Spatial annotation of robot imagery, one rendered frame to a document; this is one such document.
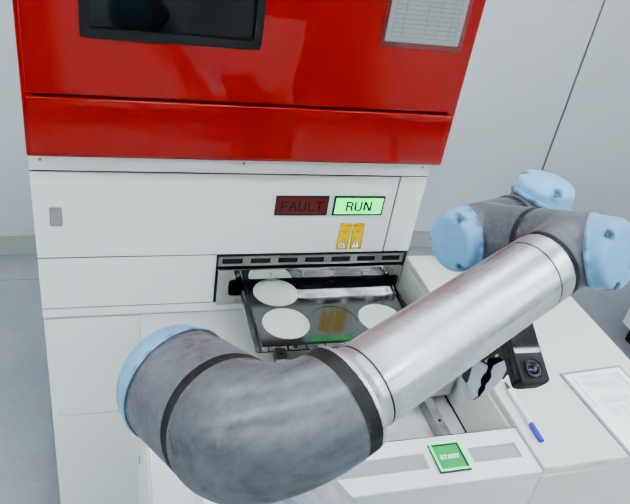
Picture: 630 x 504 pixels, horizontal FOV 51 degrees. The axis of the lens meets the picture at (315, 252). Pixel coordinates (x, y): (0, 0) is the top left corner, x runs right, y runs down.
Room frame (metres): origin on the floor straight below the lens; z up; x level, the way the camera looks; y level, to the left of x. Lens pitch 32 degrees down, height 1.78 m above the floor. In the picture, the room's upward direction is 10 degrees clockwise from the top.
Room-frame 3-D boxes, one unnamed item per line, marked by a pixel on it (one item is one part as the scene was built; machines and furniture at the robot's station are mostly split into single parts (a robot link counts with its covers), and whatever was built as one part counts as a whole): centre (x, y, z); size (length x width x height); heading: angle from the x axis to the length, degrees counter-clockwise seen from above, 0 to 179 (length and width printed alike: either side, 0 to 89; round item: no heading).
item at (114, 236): (1.21, 0.17, 1.02); 0.82 x 0.03 x 0.40; 110
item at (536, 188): (0.76, -0.27, 1.41); 0.09 x 0.08 x 0.11; 130
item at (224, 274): (1.26, 0.00, 0.89); 0.44 x 0.02 x 0.10; 110
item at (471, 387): (0.76, -0.25, 1.14); 0.06 x 0.03 x 0.09; 20
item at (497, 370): (0.77, -0.28, 1.14); 0.06 x 0.03 x 0.09; 20
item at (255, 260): (1.27, 0.00, 0.96); 0.44 x 0.01 x 0.02; 110
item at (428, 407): (1.07, -0.25, 0.84); 0.50 x 0.02 x 0.03; 20
